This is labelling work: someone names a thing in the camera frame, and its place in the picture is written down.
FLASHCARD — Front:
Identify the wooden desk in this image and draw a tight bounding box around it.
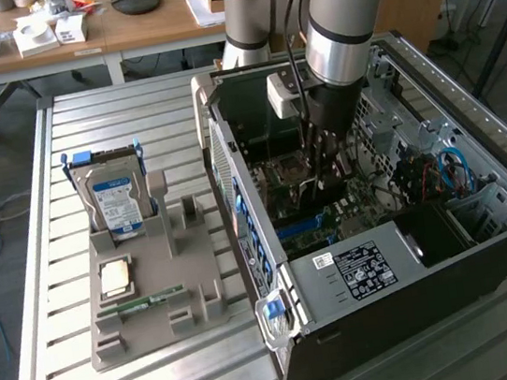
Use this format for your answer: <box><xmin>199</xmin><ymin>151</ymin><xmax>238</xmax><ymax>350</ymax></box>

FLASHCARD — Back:
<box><xmin>0</xmin><ymin>0</ymin><xmax>365</xmax><ymax>102</ymax></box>

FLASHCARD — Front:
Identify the green motherboard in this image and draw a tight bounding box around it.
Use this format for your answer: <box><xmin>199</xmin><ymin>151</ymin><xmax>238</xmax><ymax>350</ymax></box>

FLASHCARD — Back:
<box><xmin>237</xmin><ymin>106</ymin><xmax>399</xmax><ymax>266</ymax></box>

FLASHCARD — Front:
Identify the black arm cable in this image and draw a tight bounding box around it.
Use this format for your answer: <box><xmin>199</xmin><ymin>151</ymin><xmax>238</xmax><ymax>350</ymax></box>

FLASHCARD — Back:
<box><xmin>279</xmin><ymin>0</ymin><xmax>334</xmax><ymax>124</ymax></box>

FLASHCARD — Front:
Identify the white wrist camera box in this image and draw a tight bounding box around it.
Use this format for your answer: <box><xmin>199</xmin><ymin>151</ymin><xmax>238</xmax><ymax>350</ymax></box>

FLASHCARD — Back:
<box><xmin>264</xmin><ymin>67</ymin><xmax>312</xmax><ymax>122</ymax></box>

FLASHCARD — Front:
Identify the black open PC case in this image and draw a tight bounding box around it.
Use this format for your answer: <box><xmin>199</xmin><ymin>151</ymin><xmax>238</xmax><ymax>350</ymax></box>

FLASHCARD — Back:
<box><xmin>186</xmin><ymin>14</ymin><xmax>507</xmax><ymax>380</ymax></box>

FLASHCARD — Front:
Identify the blue case release latch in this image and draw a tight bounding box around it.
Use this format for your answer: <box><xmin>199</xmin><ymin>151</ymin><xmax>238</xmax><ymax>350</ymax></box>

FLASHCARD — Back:
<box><xmin>259</xmin><ymin>295</ymin><xmax>286</xmax><ymax>325</ymax></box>

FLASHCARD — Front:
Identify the blue card retainer strip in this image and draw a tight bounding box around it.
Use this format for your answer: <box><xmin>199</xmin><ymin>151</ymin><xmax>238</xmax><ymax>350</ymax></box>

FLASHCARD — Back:
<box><xmin>230</xmin><ymin>172</ymin><xmax>279</xmax><ymax>296</ymax></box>

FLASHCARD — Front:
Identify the grey power supply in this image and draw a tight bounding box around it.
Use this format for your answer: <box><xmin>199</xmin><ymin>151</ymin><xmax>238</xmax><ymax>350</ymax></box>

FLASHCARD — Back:
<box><xmin>282</xmin><ymin>218</ymin><xmax>430</xmax><ymax>331</ymax></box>

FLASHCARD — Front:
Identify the metal disk bay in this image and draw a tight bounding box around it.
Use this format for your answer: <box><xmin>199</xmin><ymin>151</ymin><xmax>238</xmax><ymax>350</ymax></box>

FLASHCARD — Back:
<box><xmin>442</xmin><ymin>177</ymin><xmax>507</xmax><ymax>248</ymax></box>

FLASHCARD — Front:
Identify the white open box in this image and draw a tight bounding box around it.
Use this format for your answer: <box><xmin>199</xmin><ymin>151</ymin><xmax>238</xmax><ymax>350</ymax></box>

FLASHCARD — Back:
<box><xmin>11</xmin><ymin>17</ymin><xmax>61</xmax><ymax>60</ymax></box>

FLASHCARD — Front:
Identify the white paper stack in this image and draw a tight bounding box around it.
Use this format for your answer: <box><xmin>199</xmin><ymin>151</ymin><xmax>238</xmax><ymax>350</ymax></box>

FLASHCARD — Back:
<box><xmin>185</xmin><ymin>0</ymin><xmax>227</xmax><ymax>31</ymax></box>

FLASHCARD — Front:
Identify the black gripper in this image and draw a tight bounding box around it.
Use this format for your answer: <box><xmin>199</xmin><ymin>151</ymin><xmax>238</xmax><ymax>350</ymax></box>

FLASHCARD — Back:
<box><xmin>297</xmin><ymin>78</ymin><xmax>377</xmax><ymax>178</ymax></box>

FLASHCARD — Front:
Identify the green RAM stick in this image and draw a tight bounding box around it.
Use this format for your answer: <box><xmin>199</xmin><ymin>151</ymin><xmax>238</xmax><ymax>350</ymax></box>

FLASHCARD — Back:
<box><xmin>96</xmin><ymin>284</ymin><xmax>190</xmax><ymax>322</ymax></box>

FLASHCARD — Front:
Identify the graphics card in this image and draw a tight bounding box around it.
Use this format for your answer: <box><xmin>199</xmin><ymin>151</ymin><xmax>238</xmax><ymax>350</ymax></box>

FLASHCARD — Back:
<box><xmin>264</xmin><ymin>171</ymin><xmax>355</xmax><ymax>227</ymax></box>

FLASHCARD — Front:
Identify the expansion slot with blue latch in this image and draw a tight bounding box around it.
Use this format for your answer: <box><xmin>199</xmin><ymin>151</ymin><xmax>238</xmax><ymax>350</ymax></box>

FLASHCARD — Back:
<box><xmin>276</xmin><ymin>215</ymin><xmax>327</xmax><ymax>241</ymax></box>

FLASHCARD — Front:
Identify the grey parts rack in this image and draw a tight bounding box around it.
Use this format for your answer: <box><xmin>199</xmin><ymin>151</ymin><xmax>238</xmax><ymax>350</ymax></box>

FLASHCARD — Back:
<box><xmin>65</xmin><ymin>160</ymin><xmax>239</xmax><ymax>374</ymax></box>

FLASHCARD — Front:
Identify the clear plastic bag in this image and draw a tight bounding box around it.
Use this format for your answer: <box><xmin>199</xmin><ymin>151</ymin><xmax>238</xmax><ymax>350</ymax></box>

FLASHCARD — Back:
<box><xmin>40</xmin><ymin>0</ymin><xmax>74</xmax><ymax>18</ymax></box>

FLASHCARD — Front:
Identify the blue disk wire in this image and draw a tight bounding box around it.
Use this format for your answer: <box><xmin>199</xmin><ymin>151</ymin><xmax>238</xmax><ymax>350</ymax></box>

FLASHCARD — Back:
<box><xmin>434</xmin><ymin>142</ymin><xmax>480</xmax><ymax>202</ymax></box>

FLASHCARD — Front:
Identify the CPU socket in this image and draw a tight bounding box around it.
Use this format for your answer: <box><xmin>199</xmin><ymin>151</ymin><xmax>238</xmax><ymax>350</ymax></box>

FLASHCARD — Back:
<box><xmin>271</xmin><ymin>153</ymin><xmax>312</xmax><ymax>183</ymax></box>

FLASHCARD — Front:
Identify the white labelled box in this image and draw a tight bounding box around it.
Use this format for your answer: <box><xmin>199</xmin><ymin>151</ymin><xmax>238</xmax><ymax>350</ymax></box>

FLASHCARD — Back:
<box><xmin>51</xmin><ymin>12</ymin><xmax>90</xmax><ymax>48</ymax></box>

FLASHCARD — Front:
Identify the red and black wire bundle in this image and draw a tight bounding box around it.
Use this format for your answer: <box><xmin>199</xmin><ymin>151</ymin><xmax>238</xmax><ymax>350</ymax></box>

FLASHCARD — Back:
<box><xmin>389</xmin><ymin>149</ymin><xmax>450</xmax><ymax>209</ymax></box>

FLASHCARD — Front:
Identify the hard disk with blue rails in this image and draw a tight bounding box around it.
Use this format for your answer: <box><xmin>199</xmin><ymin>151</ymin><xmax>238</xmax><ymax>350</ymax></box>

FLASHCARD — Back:
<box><xmin>58</xmin><ymin>138</ymin><xmax>157</xmax><ymax>249</ymax></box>

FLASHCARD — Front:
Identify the CPU chip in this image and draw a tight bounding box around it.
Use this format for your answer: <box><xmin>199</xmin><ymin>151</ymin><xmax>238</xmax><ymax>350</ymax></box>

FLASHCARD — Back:
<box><xmin>96</xmin><ymin>258</ymin><xmax>136</xmax><ymax>300</ymax></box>

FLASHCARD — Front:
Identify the white tape roll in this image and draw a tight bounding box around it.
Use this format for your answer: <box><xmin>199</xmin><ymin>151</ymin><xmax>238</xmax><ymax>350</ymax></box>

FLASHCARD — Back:
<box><xmin>18</xmin><ymin>18</ymin><xmax>55</xmax><ymax>48</ymax></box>

